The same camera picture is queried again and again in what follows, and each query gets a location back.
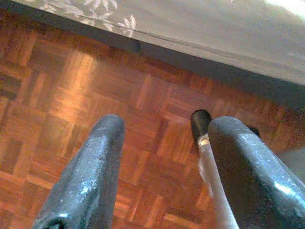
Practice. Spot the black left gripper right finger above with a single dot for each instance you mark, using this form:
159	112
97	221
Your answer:
252	181

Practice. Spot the bed with floral beige sheet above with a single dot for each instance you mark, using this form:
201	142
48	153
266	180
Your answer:
190	23

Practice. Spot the silver pole with black foot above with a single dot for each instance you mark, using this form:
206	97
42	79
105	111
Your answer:
201	121

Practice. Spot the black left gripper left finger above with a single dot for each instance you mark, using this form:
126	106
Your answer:
90	171

